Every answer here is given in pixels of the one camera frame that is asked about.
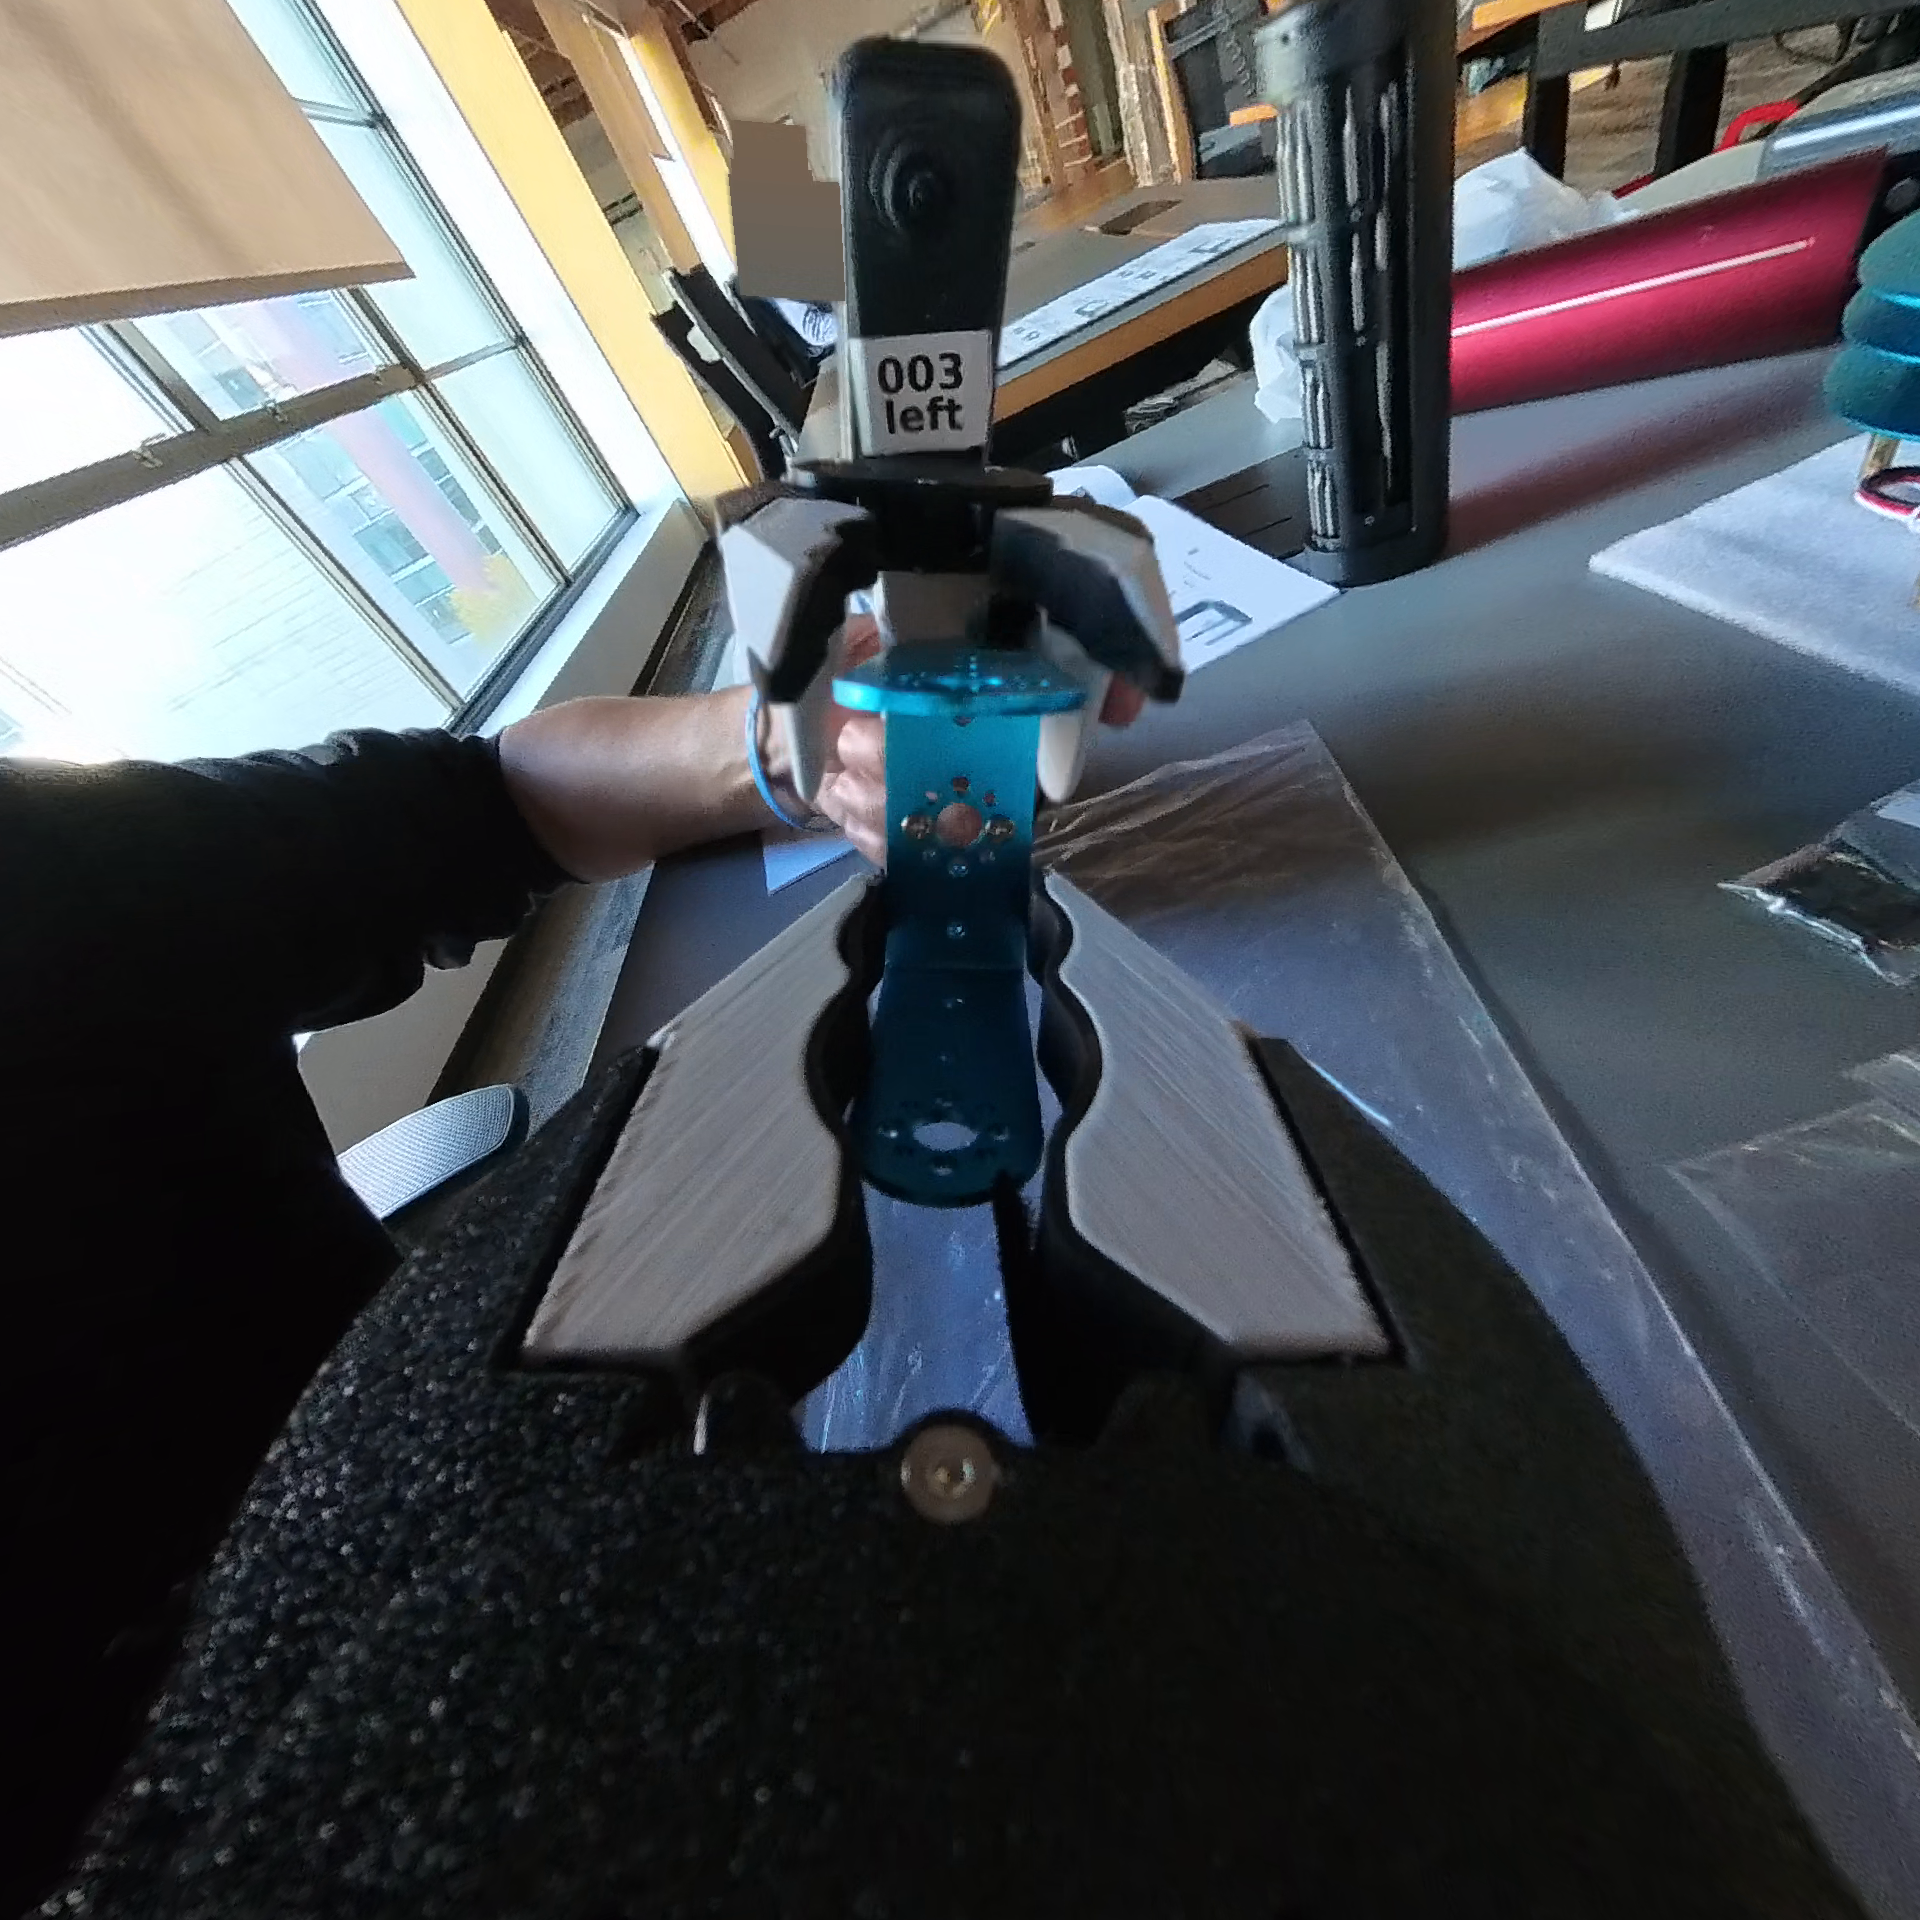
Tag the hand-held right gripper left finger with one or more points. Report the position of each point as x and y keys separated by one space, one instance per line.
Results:
x=703 y=1184

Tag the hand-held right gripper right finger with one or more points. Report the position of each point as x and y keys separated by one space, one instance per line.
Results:
x=1216 y=1184

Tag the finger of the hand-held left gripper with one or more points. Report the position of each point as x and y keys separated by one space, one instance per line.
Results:
x=773 y=593
x=1123 y=600

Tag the blue metal bracket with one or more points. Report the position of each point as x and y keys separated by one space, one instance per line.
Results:
x=953 y=1020

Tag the person's left forearm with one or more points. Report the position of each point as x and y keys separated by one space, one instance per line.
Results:
x=601 y=794

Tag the grey desk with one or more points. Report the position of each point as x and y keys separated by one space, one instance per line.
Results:
x=1575 y=720

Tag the person's left hand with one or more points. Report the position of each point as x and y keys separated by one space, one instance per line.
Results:
x=859 y=780

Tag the white printed paper manual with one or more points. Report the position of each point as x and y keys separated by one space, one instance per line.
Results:
x=1239 y=590

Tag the large clear plastic bag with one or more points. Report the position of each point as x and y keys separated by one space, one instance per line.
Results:
x=1351 y=1082

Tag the blue wristband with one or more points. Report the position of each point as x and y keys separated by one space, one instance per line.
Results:
x=771 y=783

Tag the wooden background table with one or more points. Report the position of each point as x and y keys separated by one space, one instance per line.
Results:
x=1141 y=292

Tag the black folded stand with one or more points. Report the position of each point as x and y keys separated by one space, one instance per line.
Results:
x=736 y=362

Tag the grey chair armrest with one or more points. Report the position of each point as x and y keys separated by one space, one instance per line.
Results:
x=435 y=1147

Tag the white paper sheet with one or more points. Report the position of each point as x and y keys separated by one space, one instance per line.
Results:
x=805 y=866

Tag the black perforated cylinder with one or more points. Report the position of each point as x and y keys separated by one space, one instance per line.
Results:
x=1358 y=376

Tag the window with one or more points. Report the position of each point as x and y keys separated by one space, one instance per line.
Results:
x=376 y=494

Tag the white plastic bag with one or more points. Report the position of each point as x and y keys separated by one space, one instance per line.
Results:
x=1529 y=196

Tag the small clear plastic bag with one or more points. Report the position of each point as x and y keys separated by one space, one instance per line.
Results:
x=1801 y=1184

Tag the red metallic case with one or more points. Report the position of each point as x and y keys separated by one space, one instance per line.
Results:
x=1649 y=302

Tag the white foam sheet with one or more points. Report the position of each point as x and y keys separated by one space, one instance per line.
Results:
x=1755 y=554

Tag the black parts bag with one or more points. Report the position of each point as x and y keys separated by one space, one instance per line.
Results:
x=1838 y=889

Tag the beige window blind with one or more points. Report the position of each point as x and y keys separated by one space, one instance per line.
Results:
x=165 y=136

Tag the teal round foam stack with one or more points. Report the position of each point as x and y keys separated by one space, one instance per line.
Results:
x=1885 y=344

